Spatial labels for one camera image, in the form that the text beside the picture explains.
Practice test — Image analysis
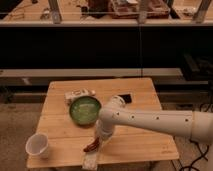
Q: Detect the black rectangular block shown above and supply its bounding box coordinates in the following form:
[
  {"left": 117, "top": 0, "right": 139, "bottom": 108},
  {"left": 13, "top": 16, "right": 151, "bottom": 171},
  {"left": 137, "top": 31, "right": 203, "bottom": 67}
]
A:
[{"left": 120, "top": 94, "right": 132, "bottom": 104}]

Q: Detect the black cable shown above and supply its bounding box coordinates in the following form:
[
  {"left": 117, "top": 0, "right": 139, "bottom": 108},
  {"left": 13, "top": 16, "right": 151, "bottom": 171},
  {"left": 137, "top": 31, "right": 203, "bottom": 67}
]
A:
[{"left": 173, "top": 99, "right": 213, "bottom": 171}]

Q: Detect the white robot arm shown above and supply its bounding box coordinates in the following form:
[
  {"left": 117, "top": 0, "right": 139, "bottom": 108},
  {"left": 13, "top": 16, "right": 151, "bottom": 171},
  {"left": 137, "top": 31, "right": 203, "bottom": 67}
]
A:
[{"left": 96, "top": 96, "right": 213, "bottom": 144}]

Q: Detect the white sponge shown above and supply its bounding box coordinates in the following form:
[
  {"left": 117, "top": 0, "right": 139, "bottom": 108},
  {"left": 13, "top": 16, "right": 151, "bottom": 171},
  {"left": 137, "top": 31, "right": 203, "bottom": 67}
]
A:
[{"left": 82, "top": 148, "right": 99, "bottom": 171}]

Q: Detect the white tube package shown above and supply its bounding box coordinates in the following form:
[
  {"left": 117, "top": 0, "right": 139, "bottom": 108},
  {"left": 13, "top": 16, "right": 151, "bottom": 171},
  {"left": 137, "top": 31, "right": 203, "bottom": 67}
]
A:
[{"left": 65, "top": 89, "right": 96, "bottom": 104}]

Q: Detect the green bowl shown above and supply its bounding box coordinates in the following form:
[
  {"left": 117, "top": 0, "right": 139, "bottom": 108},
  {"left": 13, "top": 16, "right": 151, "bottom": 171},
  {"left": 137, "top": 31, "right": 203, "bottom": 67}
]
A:
[{"left": 69, "top": 96, "right": 102, "bottom": 126}]

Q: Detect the white paper cup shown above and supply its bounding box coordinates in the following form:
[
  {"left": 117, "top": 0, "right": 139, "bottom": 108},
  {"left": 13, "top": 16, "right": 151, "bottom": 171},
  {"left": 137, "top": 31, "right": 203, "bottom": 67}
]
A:
[{"left": 25, "top": 133, "right": 50, "bottom": 159}]

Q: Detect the wooden table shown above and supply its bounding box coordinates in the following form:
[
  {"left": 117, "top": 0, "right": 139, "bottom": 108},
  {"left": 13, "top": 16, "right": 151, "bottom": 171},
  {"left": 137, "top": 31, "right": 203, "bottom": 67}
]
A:
[{"left": 27, "top": 78, "right": 179, "bottom": 168}]

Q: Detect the metal shelf rack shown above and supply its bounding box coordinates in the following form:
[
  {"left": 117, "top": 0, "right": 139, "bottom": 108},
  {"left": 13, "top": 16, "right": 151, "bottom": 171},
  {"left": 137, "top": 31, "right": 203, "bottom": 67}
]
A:
[{"left": 0, "top": 0, "right": 213, "bottom": 27}]

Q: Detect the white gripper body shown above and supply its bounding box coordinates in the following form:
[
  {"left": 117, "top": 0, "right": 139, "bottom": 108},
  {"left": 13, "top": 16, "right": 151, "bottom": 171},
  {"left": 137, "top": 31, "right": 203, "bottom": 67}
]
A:
[{"left": 95, "top": 120, "right": 115, "bottom": 140}]

